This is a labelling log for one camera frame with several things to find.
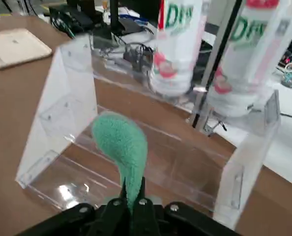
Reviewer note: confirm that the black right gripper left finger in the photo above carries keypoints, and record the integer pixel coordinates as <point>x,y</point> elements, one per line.
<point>111,216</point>

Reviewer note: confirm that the white milk drink bottle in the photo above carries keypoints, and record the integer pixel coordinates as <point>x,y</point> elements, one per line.
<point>175,49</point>
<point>237,73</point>

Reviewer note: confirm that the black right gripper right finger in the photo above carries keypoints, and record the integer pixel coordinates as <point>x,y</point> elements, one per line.
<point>146,216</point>

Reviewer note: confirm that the green cloth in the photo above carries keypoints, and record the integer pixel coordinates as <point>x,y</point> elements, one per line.
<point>121,147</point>

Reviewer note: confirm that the clear acrylic shelf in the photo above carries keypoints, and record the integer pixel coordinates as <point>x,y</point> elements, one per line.
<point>62,98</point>

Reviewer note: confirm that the cream plastic tray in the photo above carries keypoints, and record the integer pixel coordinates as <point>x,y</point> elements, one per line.
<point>13,49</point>

